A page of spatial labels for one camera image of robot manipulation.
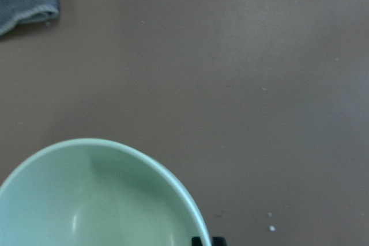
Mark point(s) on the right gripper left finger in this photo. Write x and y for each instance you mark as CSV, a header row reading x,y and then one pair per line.
x,y
196,241

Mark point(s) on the light green bowl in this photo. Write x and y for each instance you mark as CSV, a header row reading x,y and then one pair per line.
x,y
97,192

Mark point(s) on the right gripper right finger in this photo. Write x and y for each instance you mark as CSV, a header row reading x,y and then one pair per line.
x,y
219,241

